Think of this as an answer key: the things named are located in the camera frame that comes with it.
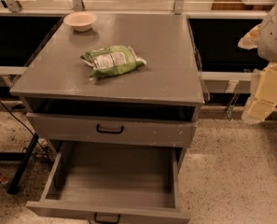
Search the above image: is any black top drawer handle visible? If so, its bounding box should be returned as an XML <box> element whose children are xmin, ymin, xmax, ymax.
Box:
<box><xmin>96</xmin><ymin>124</ymin><xmax>124</xmax><ymax>134</ymax></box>

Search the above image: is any beige bowl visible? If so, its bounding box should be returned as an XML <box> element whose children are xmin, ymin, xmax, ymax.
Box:
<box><xmin>63</xmin><ymin>11</ymin><xmax>97</xmax><ymax>32</ymax></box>

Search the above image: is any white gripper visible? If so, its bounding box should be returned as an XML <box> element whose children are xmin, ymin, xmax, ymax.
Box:
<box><xmin>238</xmin><ymin>3</ymin><xmax>277</xmax><ymax>124</ymax></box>

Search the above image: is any grey drawer cabinet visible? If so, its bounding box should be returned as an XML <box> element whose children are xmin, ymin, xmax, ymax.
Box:
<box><xmin>9</xmin><ymin>12</ymin><xmax>205</xmax><ymax>161</ymax></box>

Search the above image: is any black drawer handle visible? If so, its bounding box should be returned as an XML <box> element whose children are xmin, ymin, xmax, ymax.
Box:
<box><xmin>96</xmin><ymin>124</ymin><xmax>124</xmax><ymax>134</ymax></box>
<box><xmin>93</xmin><ymin>213</ymin><xmax>120</xmax><ymax>224</ymax></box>

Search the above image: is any open grey middle drawer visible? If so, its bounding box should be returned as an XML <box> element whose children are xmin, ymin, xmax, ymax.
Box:
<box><xmin>27</xmin><ymin>142</ymin><xmax>189</xmax><ymax>224</ymax></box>

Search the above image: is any black table leg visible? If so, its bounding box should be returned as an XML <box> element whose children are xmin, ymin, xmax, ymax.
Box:
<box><xmin>7</xmin><ymin>133</ymin><xmax>38</xmax><ymax>194</ymax></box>

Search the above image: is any black cable on floor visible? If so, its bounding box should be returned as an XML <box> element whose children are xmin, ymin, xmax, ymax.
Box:
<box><xmin>0</xmin><ymin>96</ymin><xmax>52</xmax><ymax>163</ymax></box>

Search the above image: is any metal railing frame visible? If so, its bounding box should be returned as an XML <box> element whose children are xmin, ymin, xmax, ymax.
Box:
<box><xmin>0</xmin><ymin>0</ymin><xmax>277</xmax><ymax>95</ymax></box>

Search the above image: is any closed grey top drawer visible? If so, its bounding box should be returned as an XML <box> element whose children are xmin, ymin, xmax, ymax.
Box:
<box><xmin>27</xmin><ymin>113</ymin><xmax>197</xmax><ymax>147</ymax></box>

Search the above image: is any green jalapeno chip bag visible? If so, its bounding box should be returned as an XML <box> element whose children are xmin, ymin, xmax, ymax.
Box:
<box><xmin>80</xmin><ymin>45</ymin><xmax>146</xmax><ymax>78</ymax></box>

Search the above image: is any metal bracket under rail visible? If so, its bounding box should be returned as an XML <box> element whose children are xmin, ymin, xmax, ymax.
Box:
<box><xmin>225</xmin><ymin>80</ymin><xmax>240</xmax><ymax>120</ymax></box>

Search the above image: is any black middle drawer handle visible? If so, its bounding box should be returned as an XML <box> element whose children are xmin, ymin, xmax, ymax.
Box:
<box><xmin>93</xmin><ymin>213</ymin><xmax>120</xmax><ymax>224</ymax></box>

